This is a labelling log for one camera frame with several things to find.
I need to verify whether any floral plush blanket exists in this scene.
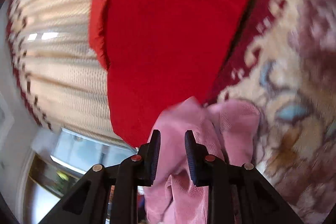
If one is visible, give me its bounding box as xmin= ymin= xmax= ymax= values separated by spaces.
xmin=211 ymin=0 xmax=335 ymax=223

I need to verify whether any red quilt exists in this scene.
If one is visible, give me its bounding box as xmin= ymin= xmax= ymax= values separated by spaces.
xmin=106 ymin=0 xmax=249 ymax=147

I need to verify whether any pink corduroy jacket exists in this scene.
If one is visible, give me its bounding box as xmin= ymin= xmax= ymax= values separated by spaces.
xmin=144 ymin=98 xmax=261 ymax=223

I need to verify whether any red pillow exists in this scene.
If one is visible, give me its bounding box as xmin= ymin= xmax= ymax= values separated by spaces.
xmin=88 ymin=0 xmax=110 ymax=71

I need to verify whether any beige dotted curtain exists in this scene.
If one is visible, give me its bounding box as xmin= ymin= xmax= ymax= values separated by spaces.
xmin=7 ymin=0 xmax=123 ymax=145

